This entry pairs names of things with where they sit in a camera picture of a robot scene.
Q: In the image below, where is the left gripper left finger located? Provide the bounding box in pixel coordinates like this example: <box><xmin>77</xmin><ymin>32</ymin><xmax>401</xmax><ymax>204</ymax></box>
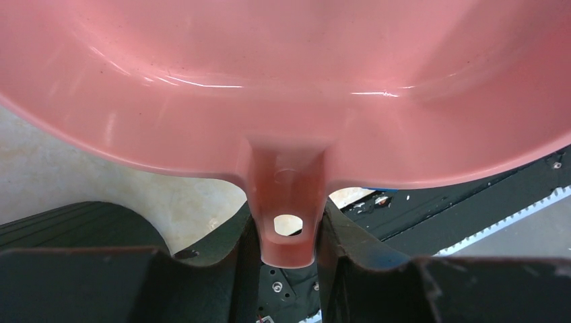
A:
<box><xmin>1</xmin><ymin>205</ymin><xmax>261</xmax><ymax>322</ymax></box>

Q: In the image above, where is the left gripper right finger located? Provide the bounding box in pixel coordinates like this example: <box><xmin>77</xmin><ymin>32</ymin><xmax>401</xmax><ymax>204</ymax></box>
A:
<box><xmin>316</xmin><ymin>201</ymin><xmax>570</xmax><ymax>322</ymax></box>

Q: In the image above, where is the pink plastic dustpan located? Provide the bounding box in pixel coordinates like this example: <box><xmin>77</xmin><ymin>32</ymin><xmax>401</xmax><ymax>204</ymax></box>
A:
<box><xmin>1</xmin><ymin>1</ymin><xmax>570</xmax><ymax>268</ymax></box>

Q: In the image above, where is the blue toy car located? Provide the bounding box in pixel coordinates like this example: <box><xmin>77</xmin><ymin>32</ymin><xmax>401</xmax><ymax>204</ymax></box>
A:
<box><xmin>361</xmin><ymin>187</ymin><xmax>398</xmax><ymax>192</ymax></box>

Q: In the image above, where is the black round trash bin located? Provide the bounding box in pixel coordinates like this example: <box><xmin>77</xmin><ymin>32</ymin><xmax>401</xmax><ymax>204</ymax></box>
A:
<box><xmin>1</xmin><ymin>201</ymin><xmax>169</xmax><ymax>253</ymax></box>

